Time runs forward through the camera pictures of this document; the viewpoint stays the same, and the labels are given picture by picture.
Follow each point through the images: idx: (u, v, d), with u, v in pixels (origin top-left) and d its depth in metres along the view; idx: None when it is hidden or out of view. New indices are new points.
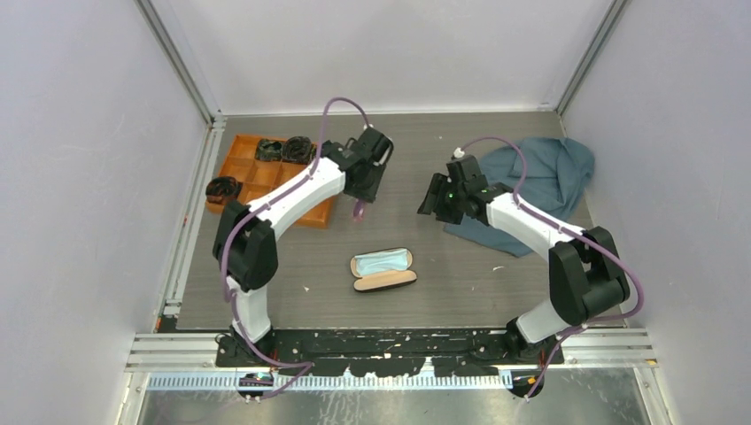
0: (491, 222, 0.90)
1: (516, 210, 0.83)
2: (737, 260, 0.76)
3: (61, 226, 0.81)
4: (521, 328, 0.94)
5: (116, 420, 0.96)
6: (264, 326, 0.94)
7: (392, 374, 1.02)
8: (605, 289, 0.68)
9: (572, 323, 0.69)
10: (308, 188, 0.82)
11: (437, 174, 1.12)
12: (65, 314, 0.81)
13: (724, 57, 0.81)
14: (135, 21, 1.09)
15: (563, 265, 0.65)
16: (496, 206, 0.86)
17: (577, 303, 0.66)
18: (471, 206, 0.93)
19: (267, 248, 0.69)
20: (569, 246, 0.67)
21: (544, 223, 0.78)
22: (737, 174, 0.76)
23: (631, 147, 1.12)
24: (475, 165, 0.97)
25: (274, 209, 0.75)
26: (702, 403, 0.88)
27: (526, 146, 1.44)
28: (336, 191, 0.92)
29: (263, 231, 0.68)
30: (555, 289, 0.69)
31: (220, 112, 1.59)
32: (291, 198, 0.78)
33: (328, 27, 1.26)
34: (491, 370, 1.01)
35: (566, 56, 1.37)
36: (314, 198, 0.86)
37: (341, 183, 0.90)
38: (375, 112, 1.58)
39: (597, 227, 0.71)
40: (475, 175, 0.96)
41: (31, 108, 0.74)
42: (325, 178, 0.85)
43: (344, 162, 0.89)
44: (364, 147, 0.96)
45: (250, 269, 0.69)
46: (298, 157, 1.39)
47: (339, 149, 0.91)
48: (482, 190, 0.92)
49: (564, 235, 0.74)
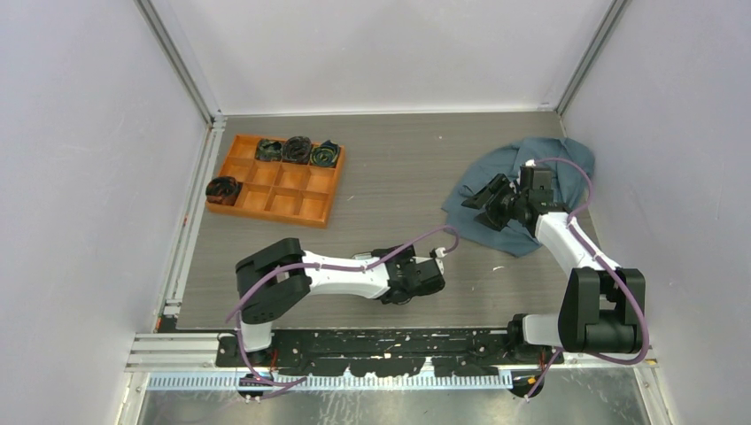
0: (537, 234, 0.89)
1: (563, 227, 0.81)
2: (737, 259, 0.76)
3: (61, 223, 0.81)
4: (524, 327, 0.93)
5: (116, 420, 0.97)
6: (264, 344, 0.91)
7: (392, 374, 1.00)
8: (613, 330, 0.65)
9: (566, 346, 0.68)
10: (358, 277, 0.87)
11: (499, 174, 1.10)
12: (65, 313, 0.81)
13: (723, 56, 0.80)
14: (135, 22, 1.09)
15: (579, 289, 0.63)
16: (546, 220, 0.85)
17: (578, 328, 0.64)
18: (525, 213, 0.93)
19: (290, 301, 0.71)
20: (594, 274, 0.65)
21: (582, 245, 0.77)
22: (737, 173, 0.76)
23: (631, 148, 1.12)
24: (549, 177, 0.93)
25: (319, 274, 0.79)
26: (702, 403, 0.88)
27: (526, 146, 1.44)
28: (367, 295, 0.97)
29: (302, 285, 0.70)
30: (564, 308, 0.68)
31: (220, 112, 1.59)
32: (342, 274, 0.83)
33: (329, 27, 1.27)
34: (491, 369, 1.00)
35: (566, 55, 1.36)
36: (353, 288, 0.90)
37: (378, 291, 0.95)
38: (375, 111, 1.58)
39: (637, 271, 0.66)
40: (542, 187, 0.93)
41: (32, 108, 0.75)
42: (374, 279, 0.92)
43: (393, 278, 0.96)
44: (417, 272, 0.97)
45: (262, 305, 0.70)
46: (298, 157, 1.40)
47: (397, 264, 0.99)
48: (542, 204, 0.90)
49: (597, 263, 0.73)
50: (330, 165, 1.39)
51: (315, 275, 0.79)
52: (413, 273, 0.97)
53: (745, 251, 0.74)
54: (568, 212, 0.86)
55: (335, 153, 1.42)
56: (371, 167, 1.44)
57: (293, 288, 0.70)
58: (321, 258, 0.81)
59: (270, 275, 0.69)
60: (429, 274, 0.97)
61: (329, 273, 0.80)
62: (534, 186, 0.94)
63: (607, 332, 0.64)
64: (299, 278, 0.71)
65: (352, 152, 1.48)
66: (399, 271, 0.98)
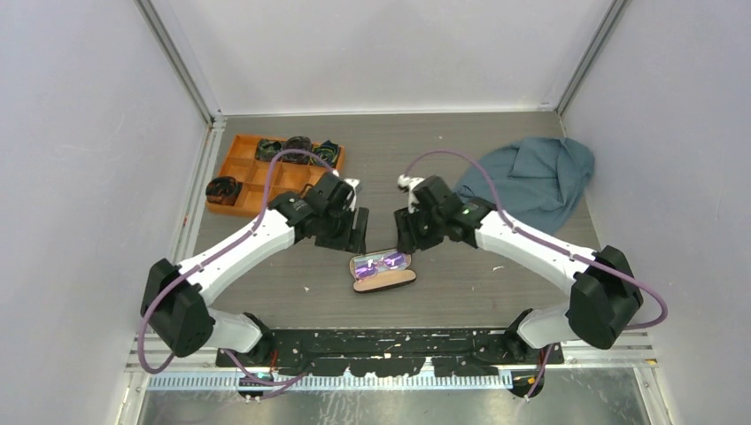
0: (481, 245, 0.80)
1: (512, 234, 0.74)
2: (736, 259, 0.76)
3: (61, 223, 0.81)
4: (521, 334, 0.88)
5: (116, 420, 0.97)
6: (256, 335, 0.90)
7: (392, 375, 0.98)
8: (630, 309, 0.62)
9: (602, 346, 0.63)
10: (251, 245, 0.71)
11: (396, 212, 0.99)
12: (65, 313, 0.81)
13: (723, 56, 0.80)
14: (135, 22, 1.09)
15: (596, 300, 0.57)
16: (486, 232, 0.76)
17: (610, 329, 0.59)
18: (455, 231, 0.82)
19: (196, 317, 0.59)
20: (589, 276, 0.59)
21: (547, 248, 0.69)
22: (735, 173, 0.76)
23: (631, 148, 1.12)
24: (443, 181, 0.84)
25: (205, 272, 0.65)
26: (702, 404, 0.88)
27: (526, 146, 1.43)
28: (285, 246, 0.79)
29: (189, 298, 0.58)
30: (576, 315, 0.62)
31: (220, 112, 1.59)
32: (234, 256, 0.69)
33: (328, 27, 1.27)
34: (491, 370, 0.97)
35: (566, 55, 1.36)
36: (261, 256, 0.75)
37: (289, 239, 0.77)
38: (375, 111, 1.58)
39: (610, 246, 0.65)
40: (447, 195, 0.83)
41: (32, 108, 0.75)
42: (272, 233, 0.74)
43: (294, 214, 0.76)
44: (318, 195, 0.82)
45: (173, 338, 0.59)
46: (298, 157, 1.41)
47: (291, 198, 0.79)
48: (461, 212, 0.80)
49: (578, 263, 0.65)
50: (330, 166, 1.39)
51: (205, 278, 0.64)
52: (319, 197, 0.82)
53: (743, 251, 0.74)
54: (495, 211, 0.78)
55: (335, 153, 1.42)
56: (370, 168, 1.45)
57: (183, 307, 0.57)
58: (201, 256, 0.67)
59: (150, 311, 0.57)
60: (332, 188, 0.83)
61: (218, 264, 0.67)
62: (438, 199, 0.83)
63: (629, 313, 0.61)
64: (181, 294, 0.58)
65: (352, 152, 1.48)
66: (298, 202, 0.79)
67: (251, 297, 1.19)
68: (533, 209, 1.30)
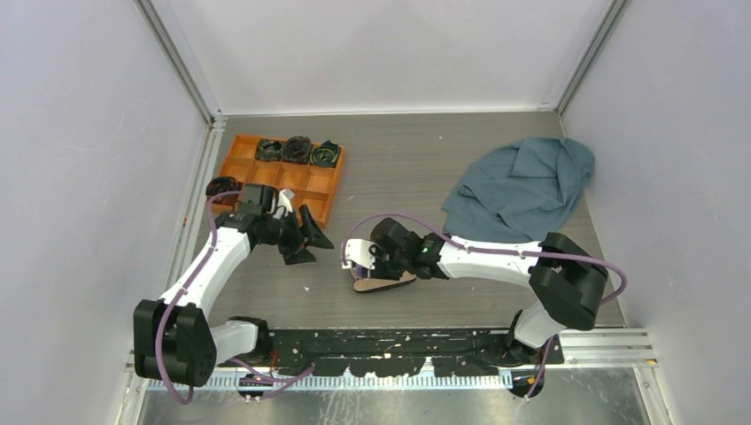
0: (450, 275, 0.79)
1: (468, 254, 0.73)
2: (736, 258, 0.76)
3: (62, 222, 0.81)
4: (521, 337, 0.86)
5: (116, 420, 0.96)
6: (255, 328, 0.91)
7: (392, 375, 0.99)
8: (600, 284, 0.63)
9: (581, 328, 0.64)
10: (220, 258, 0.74)
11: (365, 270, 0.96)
12: (65, 312, 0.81)
13: (723, 55, 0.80)
14: (134, 22, 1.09)
15: (553, 290, 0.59)
16: (447, 262, 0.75)
17: (584, 312, 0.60)
18: (422, 270, 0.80)
19: (202, 332, 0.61)
20: (542, 267, 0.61)
21: (499, 255, 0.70)
22: (734, 173, 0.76)
23: (631, 148, 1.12)
24: (400, 225, 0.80)
25: (191, 292, 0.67)
26: (703, 404, 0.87)
27: (526, 145, 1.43)
28: (246, 254, 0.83)
29: (190, 315, 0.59)
30: (551, 309, 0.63)
31: (220, 112, 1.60)
32: (210, 271, 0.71)
33: (328, 27, 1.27)
34: (491, 369, 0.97)
35: (566, 55, 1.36)
36: (229, 266, 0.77)
37: (246, 244, 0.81)
38: (374, 111, 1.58)
39: (552, 233, 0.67)
40: (406, 236, 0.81)
41: (31, 108, 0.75)
42: (231, 243, 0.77)
43: (241, 222, 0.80)
44: (250, 204, 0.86)
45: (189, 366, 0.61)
46: (298, 157, 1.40)
47: (230, 214, 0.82)
48: (423, 250, 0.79)
49: (529, 258, 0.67)
50: (330, 165, 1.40)
51: (192, 297, 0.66)
52: (251, 206, 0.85)
53: (743, 251, 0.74)
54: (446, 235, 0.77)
55: (335, 153, 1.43)
56: (371, 168, 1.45)
57: (188, 327, 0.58)
58: (175, 284, 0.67)
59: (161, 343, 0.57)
60: (259, 193, 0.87)
61: (197, 282, 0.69)
62: (401, 243, 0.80)
63: (597, 289, 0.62)
64: (181, 315, 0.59)
65: (352, 152, 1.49)
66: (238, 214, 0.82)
67: (251, 297, 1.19)
68: (533, 209, 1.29)
